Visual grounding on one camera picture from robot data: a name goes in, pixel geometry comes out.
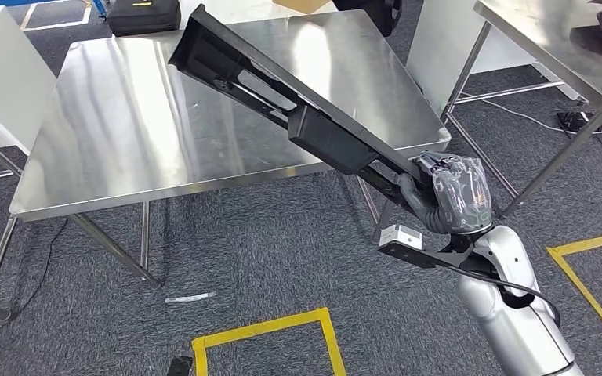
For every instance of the yellow floor tape square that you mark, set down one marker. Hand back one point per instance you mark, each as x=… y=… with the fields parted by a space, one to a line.
x=259 y=329
x=592 y=245

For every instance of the black carrying case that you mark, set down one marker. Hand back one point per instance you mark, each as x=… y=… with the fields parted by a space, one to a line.
x=145 y=18

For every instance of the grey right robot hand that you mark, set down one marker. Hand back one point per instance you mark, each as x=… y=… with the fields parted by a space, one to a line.
x=462 y=192

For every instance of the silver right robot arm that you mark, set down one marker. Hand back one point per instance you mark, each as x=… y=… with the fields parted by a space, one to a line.
x=519 y=332

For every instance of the white board panel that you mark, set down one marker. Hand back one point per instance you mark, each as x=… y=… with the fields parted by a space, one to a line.
x=436 y=52
x=5 y=78

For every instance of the black power adapter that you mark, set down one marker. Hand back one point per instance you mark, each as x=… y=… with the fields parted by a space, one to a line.
x=576 y=121

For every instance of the long white paper scrap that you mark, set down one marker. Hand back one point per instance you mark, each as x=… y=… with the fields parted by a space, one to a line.
x=192 y=298

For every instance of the stainless steel workbench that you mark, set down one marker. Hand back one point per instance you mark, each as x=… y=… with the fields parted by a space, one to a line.
x=124 y=130

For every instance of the black plastic panel part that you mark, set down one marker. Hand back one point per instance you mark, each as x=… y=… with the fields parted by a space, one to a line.
x=332 y=140

